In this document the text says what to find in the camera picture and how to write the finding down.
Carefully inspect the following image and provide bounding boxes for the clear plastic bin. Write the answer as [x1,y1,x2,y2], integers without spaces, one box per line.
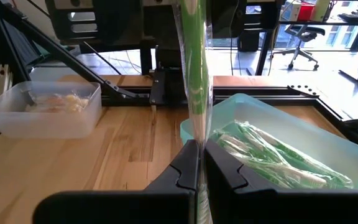
[0,80,103,139]

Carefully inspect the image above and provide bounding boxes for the red box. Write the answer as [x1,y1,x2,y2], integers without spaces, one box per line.
[296,1,316,22]

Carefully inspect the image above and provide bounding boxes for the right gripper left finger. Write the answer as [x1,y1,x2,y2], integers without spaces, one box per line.
[32,139,201,224]

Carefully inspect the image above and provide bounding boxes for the silver metal bracket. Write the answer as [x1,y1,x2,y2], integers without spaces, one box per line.
[0,63,14,138]

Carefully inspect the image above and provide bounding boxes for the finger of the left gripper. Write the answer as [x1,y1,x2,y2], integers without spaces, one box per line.
[211,0,249,39]
[93,0,143,44]

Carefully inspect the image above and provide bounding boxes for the light turquoise plastic bin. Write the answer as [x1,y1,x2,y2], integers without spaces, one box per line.
[180,93,358,190]

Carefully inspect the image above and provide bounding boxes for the black desk beam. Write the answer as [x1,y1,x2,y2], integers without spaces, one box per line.
[0,18,42,85]

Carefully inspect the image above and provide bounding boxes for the black computer tower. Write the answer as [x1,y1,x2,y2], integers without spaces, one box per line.
[237,29,261,53]

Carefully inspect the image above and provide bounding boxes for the black office chair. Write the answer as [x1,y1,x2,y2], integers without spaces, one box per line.
[270,24,326,72]

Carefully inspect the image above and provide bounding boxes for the white box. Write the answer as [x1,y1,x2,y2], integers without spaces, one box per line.
[279,0,303,22]

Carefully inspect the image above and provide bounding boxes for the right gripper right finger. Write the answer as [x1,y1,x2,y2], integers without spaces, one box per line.
[204,139,358,224]

